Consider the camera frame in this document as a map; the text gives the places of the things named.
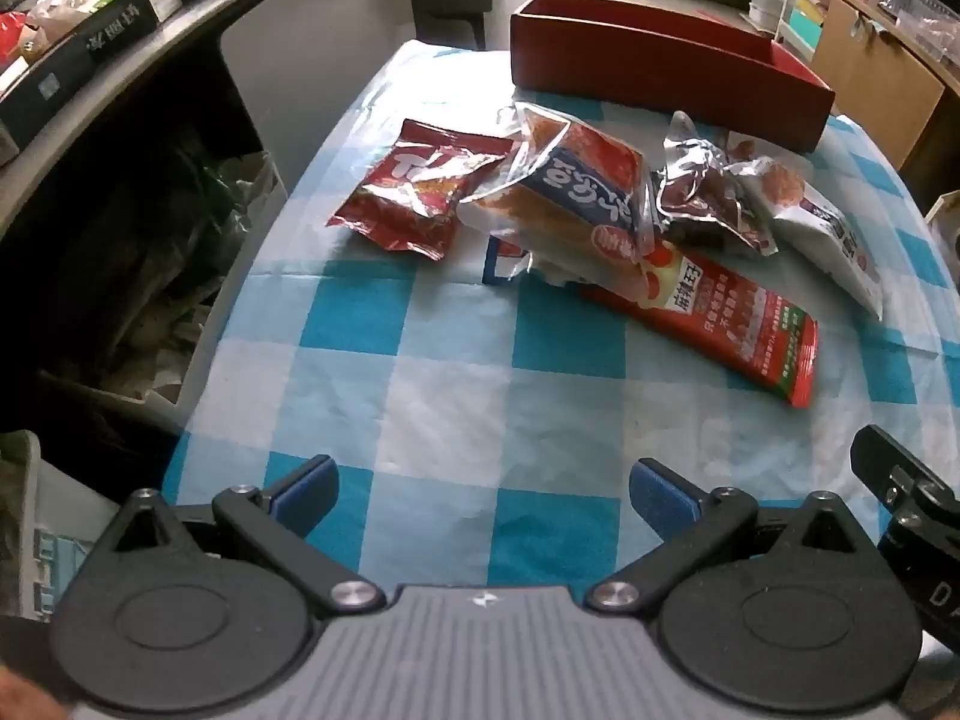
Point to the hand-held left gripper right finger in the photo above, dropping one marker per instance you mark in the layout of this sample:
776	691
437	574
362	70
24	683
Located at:
664	499

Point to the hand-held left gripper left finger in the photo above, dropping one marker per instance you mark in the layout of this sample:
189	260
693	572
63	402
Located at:
304	499

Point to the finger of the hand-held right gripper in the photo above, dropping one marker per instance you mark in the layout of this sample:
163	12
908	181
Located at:
885	461

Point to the long red snack packet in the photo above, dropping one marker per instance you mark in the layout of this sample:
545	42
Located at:
735	322

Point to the white snack packet red picture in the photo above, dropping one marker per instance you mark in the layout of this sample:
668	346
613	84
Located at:
832	236

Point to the silver brown snack packet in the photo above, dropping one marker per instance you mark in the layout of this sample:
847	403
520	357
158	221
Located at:
701	202

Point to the clear bread packet blue label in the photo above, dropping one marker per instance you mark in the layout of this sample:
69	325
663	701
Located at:
577	180

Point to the red gummy snack packet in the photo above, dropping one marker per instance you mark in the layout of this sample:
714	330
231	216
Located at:
420	187

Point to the red cardboard box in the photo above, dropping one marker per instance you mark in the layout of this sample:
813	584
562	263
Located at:
637	75

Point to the blue white checkered tablecloth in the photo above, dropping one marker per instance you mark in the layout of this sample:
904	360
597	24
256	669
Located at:
450	405

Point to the pile of plastic bags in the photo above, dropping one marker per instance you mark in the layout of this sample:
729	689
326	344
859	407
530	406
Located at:
135	262

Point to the brown cardboard box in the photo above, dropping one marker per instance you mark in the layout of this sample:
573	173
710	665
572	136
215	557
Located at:
870	75

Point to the grey white panel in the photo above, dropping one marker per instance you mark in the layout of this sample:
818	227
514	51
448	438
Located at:
322	52

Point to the white storage rack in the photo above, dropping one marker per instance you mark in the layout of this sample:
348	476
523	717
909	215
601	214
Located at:
787	19

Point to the clear plastic cup stacks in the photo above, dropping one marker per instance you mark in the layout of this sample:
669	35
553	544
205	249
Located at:
915	7

